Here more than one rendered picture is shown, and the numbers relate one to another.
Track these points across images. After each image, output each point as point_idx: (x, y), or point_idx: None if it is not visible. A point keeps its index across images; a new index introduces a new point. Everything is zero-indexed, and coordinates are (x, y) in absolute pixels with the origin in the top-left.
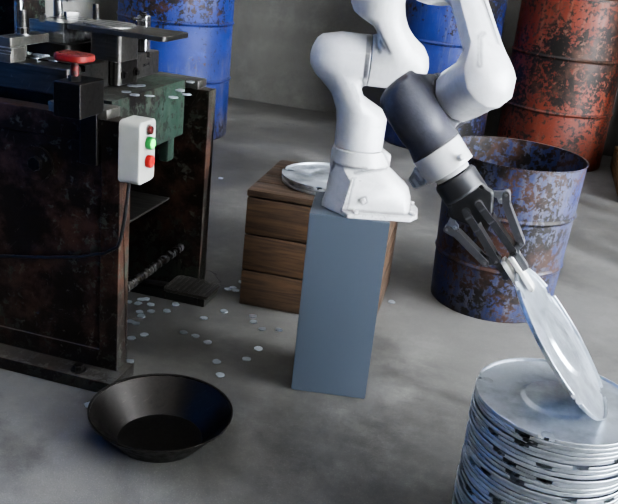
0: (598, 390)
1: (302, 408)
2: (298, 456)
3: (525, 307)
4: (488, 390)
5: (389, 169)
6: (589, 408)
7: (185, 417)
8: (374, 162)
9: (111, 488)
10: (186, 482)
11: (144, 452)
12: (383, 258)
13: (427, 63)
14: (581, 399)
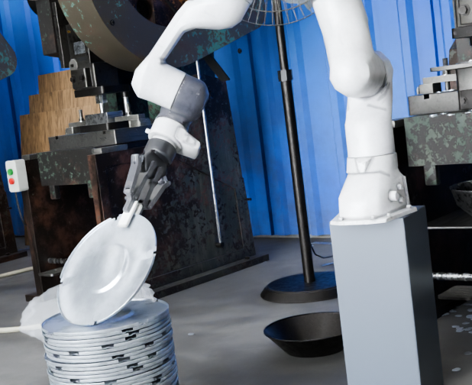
0: (95, 319)
1: (341, 384)
2: (273, 382)
3: (98, 225)
4: (137, 302)
5: (359, 176)
6: (66, 302)
7: (337, 351)
8: (347, 166)
9: (266, 341)
10: (262, 356)
11: (271, 328)
12: (333, 257)
13: (337, 71)
14: (66, 292)
